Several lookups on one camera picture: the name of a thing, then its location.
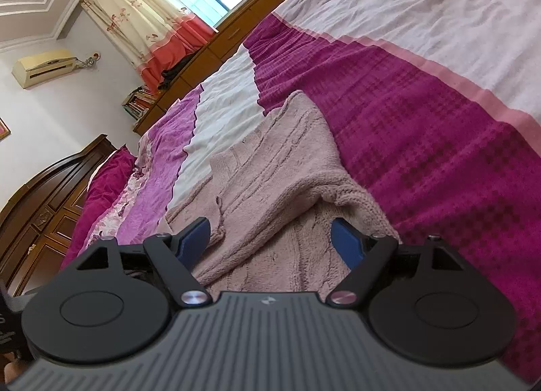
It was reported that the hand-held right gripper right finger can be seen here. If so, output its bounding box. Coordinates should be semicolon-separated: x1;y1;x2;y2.
325;217;466;307

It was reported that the pink knit cardigan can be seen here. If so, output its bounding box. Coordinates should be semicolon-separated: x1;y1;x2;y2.
163;90;400;302

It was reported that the dark cloth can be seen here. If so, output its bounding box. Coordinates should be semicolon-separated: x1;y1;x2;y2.
158;46;209;92

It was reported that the magenta pillow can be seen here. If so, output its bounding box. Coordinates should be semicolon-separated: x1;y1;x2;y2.
86;146;138;223

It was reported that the magenta pink floral blanket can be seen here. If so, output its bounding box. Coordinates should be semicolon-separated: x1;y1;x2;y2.
59;0;541;391

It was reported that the floral cream and coral curtain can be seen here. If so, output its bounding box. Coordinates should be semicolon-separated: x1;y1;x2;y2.
80;0;219;92

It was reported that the dark wooden headboard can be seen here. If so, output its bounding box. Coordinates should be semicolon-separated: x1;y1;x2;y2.
0;134;117;298

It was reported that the cream wall air conditioner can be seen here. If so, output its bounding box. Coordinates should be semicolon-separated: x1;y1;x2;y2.
11;49;79;90

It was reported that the stack of books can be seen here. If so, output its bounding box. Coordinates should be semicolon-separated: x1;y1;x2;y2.
122;85;163;122

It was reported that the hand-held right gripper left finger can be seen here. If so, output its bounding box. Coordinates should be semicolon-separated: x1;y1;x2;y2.
75;217;212;308

